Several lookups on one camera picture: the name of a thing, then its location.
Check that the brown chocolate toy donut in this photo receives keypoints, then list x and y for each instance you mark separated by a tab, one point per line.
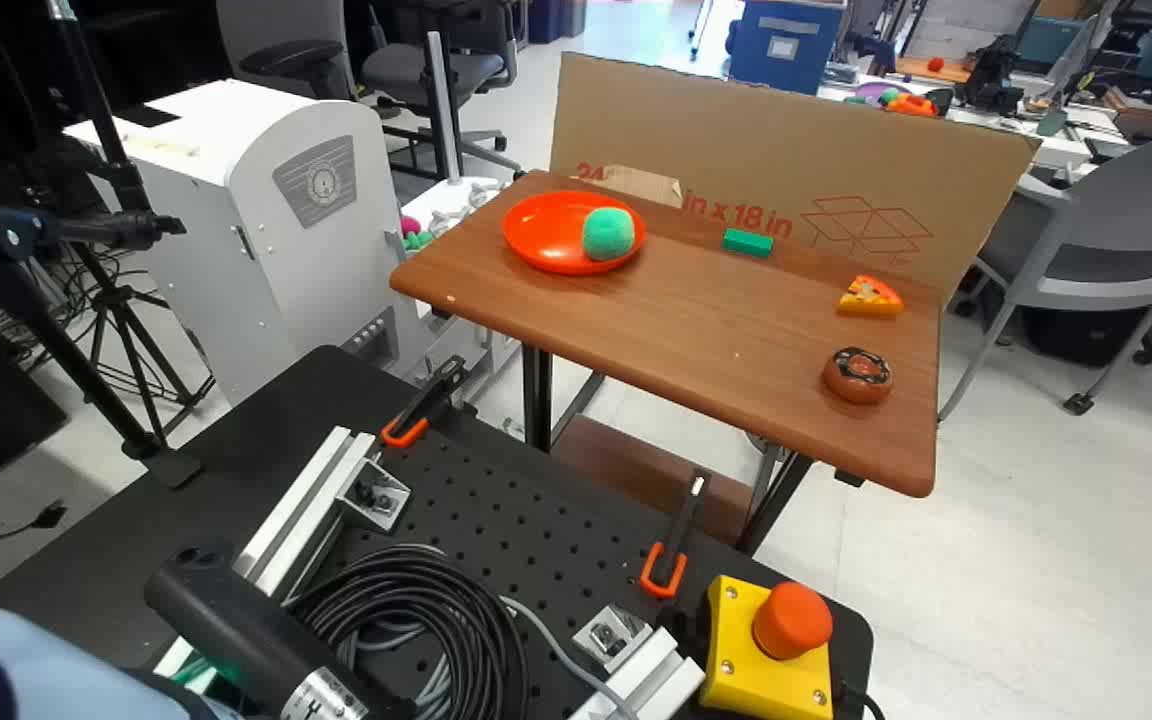
859	376

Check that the wooden folding table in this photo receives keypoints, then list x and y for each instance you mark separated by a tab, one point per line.
681	333

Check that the green fuzzy ball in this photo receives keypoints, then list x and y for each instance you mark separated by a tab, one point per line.
610	233

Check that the orange round plate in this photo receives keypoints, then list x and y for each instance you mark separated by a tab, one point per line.
540	233

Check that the orange black bar clamp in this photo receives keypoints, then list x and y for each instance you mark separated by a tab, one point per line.
419	405
673	546

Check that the colourful toys beside cabinet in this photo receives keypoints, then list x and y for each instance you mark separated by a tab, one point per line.
419	233

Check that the small green block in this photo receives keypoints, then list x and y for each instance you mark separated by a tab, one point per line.
748	241

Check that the grey metal pole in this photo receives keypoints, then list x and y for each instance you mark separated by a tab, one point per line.
441	104

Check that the black perforated base board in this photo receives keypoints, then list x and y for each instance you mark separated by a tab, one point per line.
338	533

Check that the orange toy pizza slice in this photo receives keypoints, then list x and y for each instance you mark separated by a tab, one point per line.
868	299

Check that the brown cardboard box panel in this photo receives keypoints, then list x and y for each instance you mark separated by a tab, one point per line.
816	167

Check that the black office chair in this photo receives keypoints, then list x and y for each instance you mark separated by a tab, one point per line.
450	61

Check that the white machine cabinet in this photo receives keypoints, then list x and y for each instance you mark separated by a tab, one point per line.
271	227

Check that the yellow emergency stop box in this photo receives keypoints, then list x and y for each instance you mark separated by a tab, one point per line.
769	661

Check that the blue storage box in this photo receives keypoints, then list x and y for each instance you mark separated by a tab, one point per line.
787	40

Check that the black cylinder with metal end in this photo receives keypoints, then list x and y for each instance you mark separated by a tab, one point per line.
251	641

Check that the grey plastic chair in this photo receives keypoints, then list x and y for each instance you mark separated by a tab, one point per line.
1110	241

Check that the light blue padded object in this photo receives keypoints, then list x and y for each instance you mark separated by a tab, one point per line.
30	666

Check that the long aluminium extrusion rail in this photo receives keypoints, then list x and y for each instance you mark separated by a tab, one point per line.
302	515

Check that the short aluminium extrusion rail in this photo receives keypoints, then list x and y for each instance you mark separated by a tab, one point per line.
637	674

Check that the black camera tripod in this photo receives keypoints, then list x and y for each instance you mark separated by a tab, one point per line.
99	333

